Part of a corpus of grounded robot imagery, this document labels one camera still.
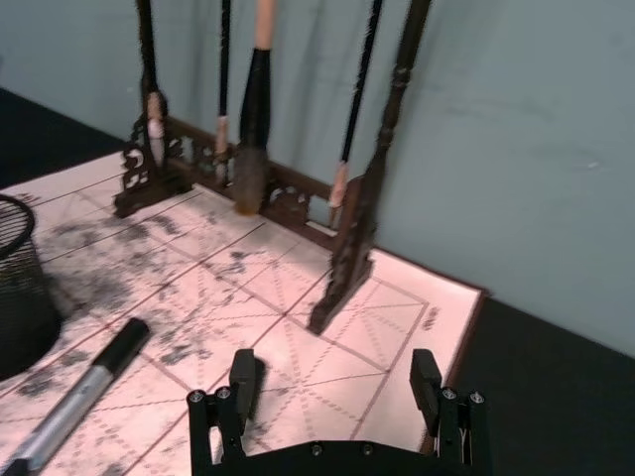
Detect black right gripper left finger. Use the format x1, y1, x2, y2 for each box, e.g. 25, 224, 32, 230
187, 348, 258, 466

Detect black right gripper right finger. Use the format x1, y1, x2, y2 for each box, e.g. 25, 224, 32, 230
410, 348, 491, 466

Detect pink gridded calligraphy practice mat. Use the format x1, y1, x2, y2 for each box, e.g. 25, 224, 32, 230
0, 148, 485, 476

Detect black table cloth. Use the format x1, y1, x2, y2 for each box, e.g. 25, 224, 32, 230
0, 86, 635, 476

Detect dark carved wooden brush rack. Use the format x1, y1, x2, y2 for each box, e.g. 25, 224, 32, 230
112, 0, 434, 334

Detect silver pen with black cap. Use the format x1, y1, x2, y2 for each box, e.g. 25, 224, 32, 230
0, 317, 152, 476

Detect black mesh pen holder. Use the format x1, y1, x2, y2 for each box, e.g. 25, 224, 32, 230
0, 193, 64, 383

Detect small brush with pale tip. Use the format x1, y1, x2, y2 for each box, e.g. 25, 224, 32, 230
144, 91, 168, 168

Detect large calligraphy brush, black ferrule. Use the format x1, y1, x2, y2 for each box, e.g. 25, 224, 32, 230
232, 0, 275, 216

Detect thin black-handled calligraphy brush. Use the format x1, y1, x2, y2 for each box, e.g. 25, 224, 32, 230
326, 0, 385, 232
212, 0, 233, 187

